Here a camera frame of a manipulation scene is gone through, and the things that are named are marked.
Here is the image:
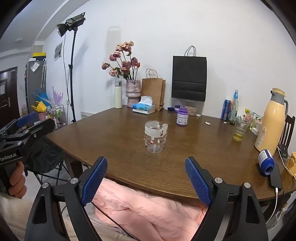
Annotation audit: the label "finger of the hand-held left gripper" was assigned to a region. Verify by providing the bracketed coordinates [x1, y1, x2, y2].
[0, 119, 56, 158]
[0, 112, 40, 138]

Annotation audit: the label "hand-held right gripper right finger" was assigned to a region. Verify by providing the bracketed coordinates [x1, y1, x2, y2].
[184, 156, 270, 241]

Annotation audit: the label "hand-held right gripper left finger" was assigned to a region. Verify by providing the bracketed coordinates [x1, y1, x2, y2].
[24, 156, 108, 241]

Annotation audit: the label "clear printed cup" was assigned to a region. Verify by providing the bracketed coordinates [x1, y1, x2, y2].
[144, 120, 168, 154]

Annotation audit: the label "person's left forearm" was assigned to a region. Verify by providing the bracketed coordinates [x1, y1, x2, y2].
[0, 179, 35, 241]

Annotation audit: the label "yellow printed cup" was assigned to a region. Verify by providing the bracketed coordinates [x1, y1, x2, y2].
[286, 152, 296, 175]

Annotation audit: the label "person's left hand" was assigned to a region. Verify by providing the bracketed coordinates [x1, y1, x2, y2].
[8, 162, 27, 198]

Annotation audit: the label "white storage cart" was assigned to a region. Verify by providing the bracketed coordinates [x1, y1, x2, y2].
[46, 104, 65, 128]

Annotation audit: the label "blue clothes hangers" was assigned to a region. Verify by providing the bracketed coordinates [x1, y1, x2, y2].
[32, 91, 52, 105]

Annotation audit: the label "dark wooden door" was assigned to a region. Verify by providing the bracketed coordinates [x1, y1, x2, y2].
[0, 67, 20, 127]

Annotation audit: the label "purple clothes hangers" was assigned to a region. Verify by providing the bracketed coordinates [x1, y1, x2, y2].
[52, 86, 63, 106]

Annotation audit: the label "black folding chair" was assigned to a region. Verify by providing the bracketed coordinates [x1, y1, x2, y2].
[35, 159, 70, 186]

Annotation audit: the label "grey refrigerator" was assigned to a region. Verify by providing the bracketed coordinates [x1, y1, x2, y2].
[24, 58, 47, 112]

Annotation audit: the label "pink quilted blanket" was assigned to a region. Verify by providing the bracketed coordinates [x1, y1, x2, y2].
[84, 178, 208, 241]

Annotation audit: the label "drinking glass with yellow liquid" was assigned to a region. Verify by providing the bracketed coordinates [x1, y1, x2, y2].
[233, 116, 249, 142]

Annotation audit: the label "purple supplement bottle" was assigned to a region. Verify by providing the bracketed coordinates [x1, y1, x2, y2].
[176, 106, 188, 126]

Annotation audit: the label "blue and white bottle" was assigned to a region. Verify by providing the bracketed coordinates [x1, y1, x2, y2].
[258, 149, 275, 176]

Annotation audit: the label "clear snack jar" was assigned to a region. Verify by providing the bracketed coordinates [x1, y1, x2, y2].
[184, 100, 198, 116]

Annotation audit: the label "blue drink can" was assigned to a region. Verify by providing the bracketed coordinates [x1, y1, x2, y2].
[221, 99, 232, 120]

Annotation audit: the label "white charger block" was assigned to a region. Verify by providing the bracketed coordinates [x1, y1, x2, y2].
[251, 123, 263, 135]

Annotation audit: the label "studio light on stand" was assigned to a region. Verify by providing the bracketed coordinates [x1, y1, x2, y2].
[56, 12, 86, 123]

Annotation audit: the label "black phone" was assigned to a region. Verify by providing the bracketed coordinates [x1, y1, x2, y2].
[268, 162, 283, 191]

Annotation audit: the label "glass bottle with blue label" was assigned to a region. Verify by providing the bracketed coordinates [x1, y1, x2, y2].
[230, 89, 239, 122]

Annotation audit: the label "white thermos bottle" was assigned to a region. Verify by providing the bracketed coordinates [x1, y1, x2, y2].
[115, 81, 123, 109]

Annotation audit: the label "colourful snack packets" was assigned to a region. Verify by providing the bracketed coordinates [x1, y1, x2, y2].
[244, 109, 263, 130]

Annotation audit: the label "blue tissue box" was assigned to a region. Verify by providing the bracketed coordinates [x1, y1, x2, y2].
[132, 96, 155, 115]

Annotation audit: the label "yellow thermos carafe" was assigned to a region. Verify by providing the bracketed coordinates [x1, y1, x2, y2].
[254, 88, 289, 156]

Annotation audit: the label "pink ceramic vase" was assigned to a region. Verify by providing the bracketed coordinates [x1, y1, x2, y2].
[126, 80, 141, 108]

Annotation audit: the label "brown paper bag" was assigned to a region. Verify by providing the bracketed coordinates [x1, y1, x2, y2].
[141, 69, 166, 112]

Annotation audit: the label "dark wooden chair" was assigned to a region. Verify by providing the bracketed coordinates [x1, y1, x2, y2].
[279, 115, 296, 159]

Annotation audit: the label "black paper bag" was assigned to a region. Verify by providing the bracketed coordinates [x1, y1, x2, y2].
[171, 46, 207, 102]

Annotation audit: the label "dried pink roses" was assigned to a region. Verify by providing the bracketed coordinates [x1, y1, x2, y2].
[101, 41, 141, 81]

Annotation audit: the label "thin black cable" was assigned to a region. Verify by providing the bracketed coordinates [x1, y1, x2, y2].
[91, 201, 137, 240]

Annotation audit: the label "wall picture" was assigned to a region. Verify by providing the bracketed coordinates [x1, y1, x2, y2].
[54, 42, 63, 61]

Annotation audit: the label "white charging cable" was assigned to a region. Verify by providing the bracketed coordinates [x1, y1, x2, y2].
[266, 188, 284, 224]

